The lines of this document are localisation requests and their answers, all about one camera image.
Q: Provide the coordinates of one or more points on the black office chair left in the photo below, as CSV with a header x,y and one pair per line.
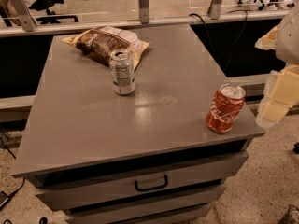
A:
x,y
51,17

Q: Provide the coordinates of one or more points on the brown chip bag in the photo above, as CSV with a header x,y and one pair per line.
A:
x,y
100,42

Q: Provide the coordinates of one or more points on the black drawer handle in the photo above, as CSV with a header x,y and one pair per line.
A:
x,y
151,184

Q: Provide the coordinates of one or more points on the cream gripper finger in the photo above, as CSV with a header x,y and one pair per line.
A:
x,y
280,94
268,41

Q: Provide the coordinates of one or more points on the red coke can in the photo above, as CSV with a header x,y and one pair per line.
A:
x,y
226,105

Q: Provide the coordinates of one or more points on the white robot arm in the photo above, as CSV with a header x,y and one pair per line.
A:
x,y
287,40

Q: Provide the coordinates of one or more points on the silver 7up can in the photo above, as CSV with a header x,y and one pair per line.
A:
x,y
122,72

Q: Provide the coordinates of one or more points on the grey drawer cabinet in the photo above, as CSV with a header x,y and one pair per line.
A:
x,y
84,145

